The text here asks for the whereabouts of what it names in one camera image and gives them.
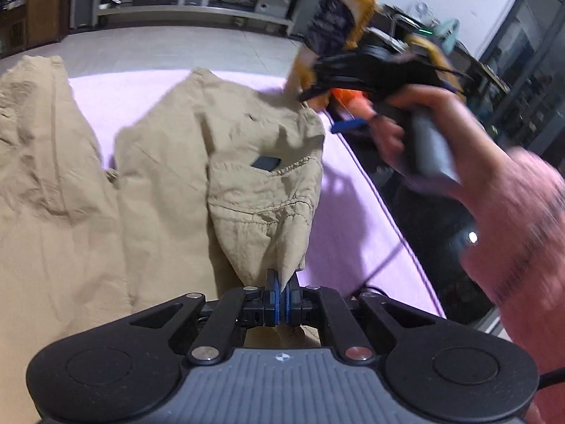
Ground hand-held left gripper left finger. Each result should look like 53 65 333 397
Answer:
128 269 280 365

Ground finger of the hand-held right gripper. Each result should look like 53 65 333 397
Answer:
298 80 338 103
330 114 384 135

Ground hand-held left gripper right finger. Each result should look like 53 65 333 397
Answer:
282 274 435 363

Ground khaki pants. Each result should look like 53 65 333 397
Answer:
0 55 326 424

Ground person's right forearm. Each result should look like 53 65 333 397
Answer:
459 148 565 424

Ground person's right hand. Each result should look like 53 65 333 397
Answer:
373 83 510 215

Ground orange juice bottle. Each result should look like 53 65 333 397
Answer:
287 0 380 98

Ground white desk fan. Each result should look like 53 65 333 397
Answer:
408 0 435 20

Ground green towel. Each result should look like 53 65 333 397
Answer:
435 18 460 54

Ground pink towel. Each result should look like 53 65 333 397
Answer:
68 68 446 319

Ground grey subwoofer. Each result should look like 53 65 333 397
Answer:
254 0 292 14

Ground grey television stand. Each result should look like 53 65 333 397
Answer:
95 0 305 36

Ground glass door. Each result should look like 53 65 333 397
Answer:
479 0 565 164

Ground wooden cabinet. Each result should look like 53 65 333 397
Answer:
0 0 73 58

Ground black cable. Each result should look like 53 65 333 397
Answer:
536 369 565 391

